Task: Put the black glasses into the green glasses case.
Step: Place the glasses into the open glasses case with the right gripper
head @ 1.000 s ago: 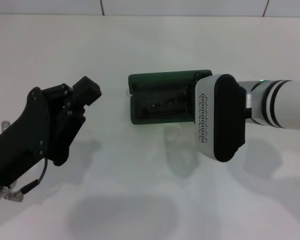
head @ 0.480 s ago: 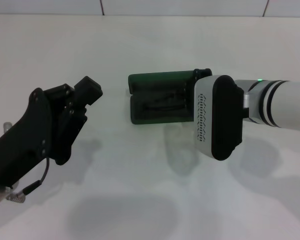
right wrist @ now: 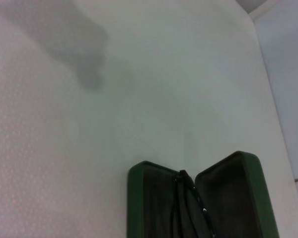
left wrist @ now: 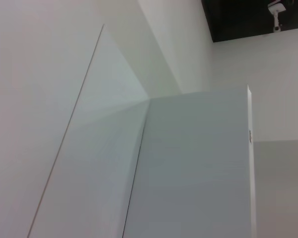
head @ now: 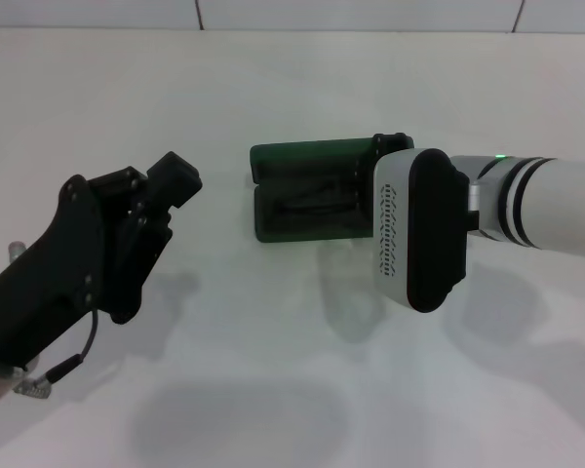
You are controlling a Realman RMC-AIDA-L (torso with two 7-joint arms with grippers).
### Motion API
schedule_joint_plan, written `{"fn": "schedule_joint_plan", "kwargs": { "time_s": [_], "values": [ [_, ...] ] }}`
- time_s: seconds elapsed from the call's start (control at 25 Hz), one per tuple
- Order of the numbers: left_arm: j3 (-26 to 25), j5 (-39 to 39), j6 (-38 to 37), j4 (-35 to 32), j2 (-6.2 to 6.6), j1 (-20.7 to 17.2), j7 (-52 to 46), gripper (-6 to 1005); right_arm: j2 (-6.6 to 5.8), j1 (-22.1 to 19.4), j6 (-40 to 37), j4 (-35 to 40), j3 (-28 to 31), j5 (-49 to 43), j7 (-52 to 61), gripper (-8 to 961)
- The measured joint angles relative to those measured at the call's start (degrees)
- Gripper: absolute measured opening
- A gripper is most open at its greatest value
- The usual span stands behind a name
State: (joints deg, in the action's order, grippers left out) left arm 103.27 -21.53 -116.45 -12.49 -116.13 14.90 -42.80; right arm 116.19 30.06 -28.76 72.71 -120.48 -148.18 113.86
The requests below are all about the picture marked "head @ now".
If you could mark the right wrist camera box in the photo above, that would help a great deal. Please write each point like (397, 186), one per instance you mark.
(395, 234)

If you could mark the left silver connector stub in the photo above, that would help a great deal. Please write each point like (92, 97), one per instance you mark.
(16, 249)

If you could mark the green glasses case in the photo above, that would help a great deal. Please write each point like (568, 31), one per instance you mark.
(292, 156)

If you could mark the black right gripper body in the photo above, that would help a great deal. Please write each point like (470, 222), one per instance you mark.
(395, 144)

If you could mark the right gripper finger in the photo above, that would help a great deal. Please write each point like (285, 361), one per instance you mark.
(363, 180)

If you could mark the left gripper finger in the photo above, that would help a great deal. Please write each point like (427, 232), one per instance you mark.
(166, 173)
(175, 200)

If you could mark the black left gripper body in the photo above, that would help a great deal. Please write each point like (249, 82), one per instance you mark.
(68, 273)

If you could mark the black glasses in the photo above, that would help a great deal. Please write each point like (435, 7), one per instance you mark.
(297, 207)

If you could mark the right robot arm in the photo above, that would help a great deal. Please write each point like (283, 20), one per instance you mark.
(556, 205)

